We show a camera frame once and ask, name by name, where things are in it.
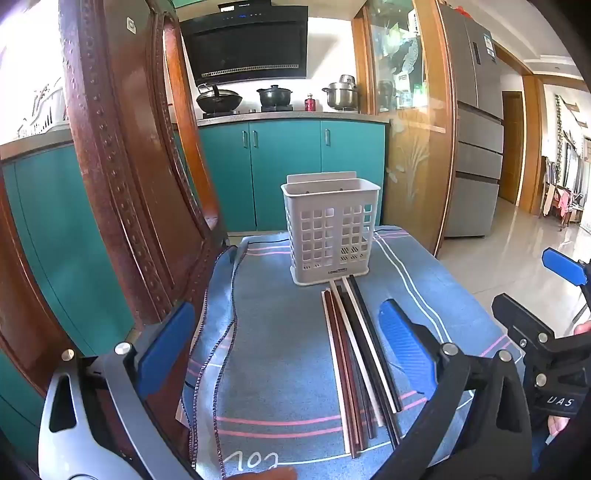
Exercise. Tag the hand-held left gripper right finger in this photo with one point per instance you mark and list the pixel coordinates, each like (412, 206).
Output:
(406, 350)

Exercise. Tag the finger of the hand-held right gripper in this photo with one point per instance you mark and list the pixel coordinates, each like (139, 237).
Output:
(565, 267)
(519, 318)

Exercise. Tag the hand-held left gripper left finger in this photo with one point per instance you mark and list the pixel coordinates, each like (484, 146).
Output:
(166, 353)

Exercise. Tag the cream chopstick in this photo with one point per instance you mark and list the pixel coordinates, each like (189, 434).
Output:
(371, 341)
(353, 323)
(334, 369)

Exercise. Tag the brown chopstick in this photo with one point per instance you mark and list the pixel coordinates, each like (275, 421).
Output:
(353, 392)
(342, 383)

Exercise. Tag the white plastic utensil basket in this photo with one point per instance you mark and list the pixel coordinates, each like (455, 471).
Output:
(304, 198)

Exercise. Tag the person's right hand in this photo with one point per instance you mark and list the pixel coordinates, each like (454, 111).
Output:
(559, 424)

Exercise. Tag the clothes drying rack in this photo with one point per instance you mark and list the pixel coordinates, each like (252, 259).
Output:
(563, 198)

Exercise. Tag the blue striped cloth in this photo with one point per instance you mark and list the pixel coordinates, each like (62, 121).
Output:
(277, 360)

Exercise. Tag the grey refrigerator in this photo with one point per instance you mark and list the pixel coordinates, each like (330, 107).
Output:
(475, 138)

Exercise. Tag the wooden framed glass door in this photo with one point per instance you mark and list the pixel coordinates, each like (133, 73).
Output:
(415, 138)

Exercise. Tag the carved wooden chair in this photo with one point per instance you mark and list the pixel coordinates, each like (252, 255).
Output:
(115, 161)

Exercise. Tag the teal kitchen cabinets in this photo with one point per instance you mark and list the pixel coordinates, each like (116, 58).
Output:
(286, 175)

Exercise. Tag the black gas stove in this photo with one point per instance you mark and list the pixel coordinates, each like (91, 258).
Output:
(249, 110)

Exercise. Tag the black wok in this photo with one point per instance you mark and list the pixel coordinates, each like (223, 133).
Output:
(219, 99)

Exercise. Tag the stainless steel pot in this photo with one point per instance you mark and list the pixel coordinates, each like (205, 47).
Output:
(341, 94)

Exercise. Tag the red canister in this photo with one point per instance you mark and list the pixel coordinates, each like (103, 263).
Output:
(310, 103)

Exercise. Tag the black lidded pot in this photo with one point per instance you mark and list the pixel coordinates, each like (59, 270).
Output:
(275, 97)

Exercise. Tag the black range hood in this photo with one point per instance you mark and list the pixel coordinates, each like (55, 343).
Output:
(249, 46)

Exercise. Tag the wooden door frame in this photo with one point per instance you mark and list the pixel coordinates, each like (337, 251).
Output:
(531, 138)

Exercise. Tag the white wall socket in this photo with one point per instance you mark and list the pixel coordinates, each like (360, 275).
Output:
(131, 25)

